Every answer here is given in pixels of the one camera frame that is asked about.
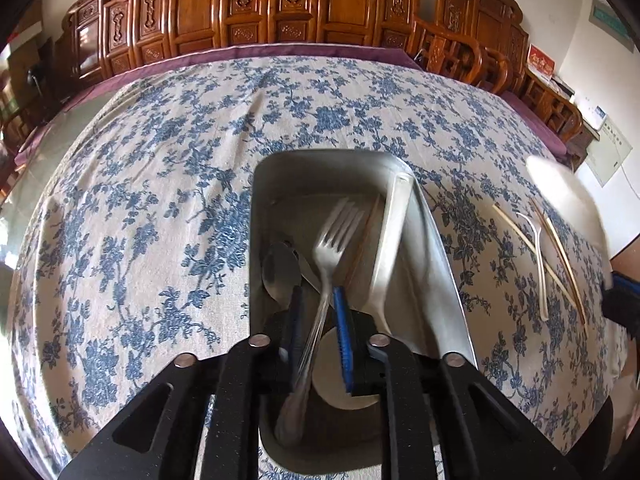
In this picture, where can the glass table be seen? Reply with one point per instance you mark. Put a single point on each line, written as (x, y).
(27, 185)

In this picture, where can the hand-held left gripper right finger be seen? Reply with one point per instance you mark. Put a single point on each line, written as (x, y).
(342, 340)

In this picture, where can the white wall panel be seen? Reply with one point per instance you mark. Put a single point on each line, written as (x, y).
(610, 152)

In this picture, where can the thin white plastic spoon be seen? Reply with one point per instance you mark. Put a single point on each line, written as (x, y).
(538, 265)

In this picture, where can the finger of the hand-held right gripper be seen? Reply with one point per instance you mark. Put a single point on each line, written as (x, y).
(622, 305)

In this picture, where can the white ceramic spoon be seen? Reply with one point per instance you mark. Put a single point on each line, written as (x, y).
(565, 200)
(390, 240)

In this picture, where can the metal spoon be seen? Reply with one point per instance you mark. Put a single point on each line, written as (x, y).
(280, 272)

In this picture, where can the wooden dining chair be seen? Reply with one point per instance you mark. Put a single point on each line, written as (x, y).
(17, 110)

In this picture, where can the metal fork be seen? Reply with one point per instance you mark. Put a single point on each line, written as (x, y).
(332, 245)

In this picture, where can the wooden side table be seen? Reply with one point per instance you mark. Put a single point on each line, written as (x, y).
(580, 142)

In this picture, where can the blue floral tablecloth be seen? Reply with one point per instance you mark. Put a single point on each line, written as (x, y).
(150, 210)

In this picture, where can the green wall sign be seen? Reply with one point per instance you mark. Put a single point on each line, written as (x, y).
(611, 22)

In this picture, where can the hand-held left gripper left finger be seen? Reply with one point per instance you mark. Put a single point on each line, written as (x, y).
(295, 320)

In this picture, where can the red card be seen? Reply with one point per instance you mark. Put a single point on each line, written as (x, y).
(541, 60)

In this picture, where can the rectangular metal tin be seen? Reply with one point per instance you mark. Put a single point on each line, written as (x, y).
(440, 280)

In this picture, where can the carved wooden armchair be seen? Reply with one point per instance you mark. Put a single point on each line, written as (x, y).
(480, 35)

